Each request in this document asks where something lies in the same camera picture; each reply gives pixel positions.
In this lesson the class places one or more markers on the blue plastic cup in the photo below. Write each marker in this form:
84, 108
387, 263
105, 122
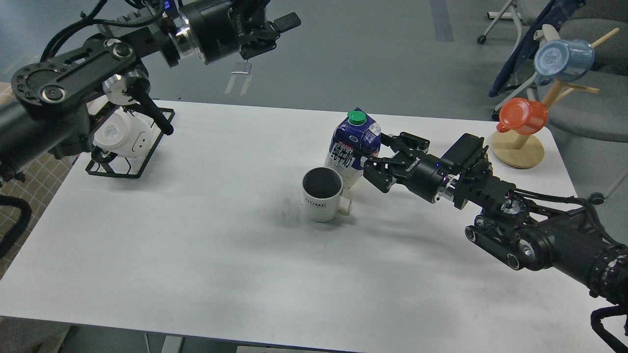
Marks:
563, 60

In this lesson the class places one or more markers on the wooden mug tree stand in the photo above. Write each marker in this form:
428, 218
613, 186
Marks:
524, 152

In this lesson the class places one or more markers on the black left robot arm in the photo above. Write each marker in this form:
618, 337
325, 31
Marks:
94, 66

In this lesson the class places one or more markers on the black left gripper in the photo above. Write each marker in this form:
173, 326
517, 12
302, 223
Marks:
213, 29

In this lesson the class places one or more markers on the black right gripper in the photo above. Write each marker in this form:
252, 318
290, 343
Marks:
421, 173

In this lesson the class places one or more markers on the white mug on rack front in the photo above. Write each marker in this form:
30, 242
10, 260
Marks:
125, 135

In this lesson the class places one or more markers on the beige checkered cloth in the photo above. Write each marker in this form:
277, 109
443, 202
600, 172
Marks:
44, 177

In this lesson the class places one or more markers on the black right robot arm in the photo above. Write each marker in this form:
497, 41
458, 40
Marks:
522, 229

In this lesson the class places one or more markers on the black wire cup rack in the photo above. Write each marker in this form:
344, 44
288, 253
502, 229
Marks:
111, 165

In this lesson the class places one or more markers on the white ribbed HOME mug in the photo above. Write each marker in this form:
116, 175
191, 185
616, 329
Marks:
323, 195

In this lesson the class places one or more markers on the orange plastic cup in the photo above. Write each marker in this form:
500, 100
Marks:
523, 116

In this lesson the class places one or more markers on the blue white milk carton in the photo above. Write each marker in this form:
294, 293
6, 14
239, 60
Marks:
355, 139

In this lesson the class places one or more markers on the grey office chair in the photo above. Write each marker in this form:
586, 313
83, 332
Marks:
600, 116

